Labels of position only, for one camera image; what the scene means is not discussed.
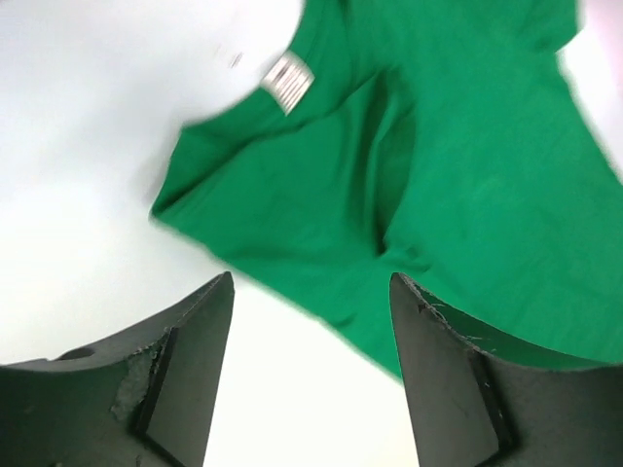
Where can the green t shirt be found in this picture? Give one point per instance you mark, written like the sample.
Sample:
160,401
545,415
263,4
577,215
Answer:
437,139

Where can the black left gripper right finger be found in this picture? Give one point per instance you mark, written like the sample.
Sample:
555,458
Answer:
480,397

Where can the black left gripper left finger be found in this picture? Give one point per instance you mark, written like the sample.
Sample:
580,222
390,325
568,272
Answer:
144,396

